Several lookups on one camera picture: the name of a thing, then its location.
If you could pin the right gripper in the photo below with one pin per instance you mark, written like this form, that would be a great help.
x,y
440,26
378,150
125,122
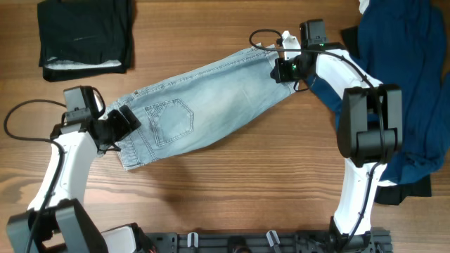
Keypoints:
x,y
280,73

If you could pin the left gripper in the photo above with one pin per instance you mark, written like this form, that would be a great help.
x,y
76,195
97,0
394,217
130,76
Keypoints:
x,y
123,128

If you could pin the light blue denim shorts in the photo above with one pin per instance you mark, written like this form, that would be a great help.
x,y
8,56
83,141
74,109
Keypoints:
x,y
198,108

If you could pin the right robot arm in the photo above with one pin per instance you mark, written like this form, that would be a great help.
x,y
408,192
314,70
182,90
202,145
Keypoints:
x,y
369,127

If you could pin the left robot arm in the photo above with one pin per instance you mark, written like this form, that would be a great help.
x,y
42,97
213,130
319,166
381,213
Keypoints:
x,y
55,220

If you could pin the folded black garment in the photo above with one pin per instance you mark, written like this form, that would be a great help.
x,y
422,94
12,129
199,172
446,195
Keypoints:
x,y
85,38

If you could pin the dark blue garment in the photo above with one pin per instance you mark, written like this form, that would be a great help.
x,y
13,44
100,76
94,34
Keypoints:
x,y
403,42

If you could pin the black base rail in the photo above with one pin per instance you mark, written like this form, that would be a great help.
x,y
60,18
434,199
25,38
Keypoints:
x,y
298,242

